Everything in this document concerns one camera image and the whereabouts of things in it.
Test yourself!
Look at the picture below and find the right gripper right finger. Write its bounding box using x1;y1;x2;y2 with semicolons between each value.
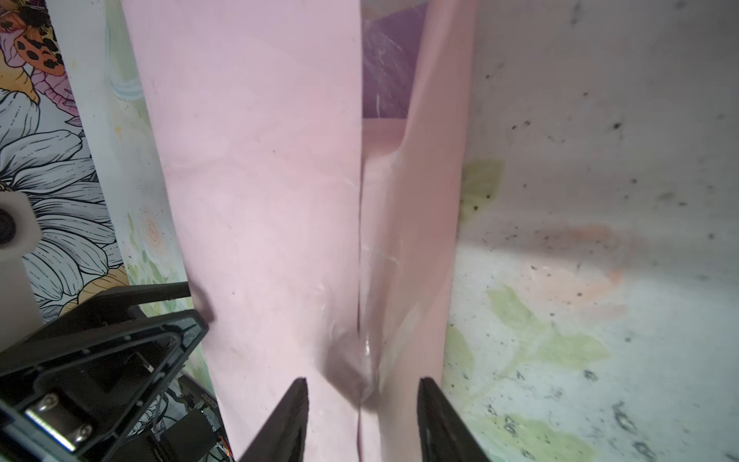
417;377;490;462

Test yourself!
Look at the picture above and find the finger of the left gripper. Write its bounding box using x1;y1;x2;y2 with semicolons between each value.
42;282;191;340
1;310;208;461

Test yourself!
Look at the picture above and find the purple wrapping paper sheet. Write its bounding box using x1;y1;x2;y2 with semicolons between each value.
122;1;477;461

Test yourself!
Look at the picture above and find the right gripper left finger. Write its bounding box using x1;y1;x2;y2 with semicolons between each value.
240;377;309;462

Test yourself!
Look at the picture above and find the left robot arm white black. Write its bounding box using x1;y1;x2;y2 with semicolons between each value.
1;282;226;461

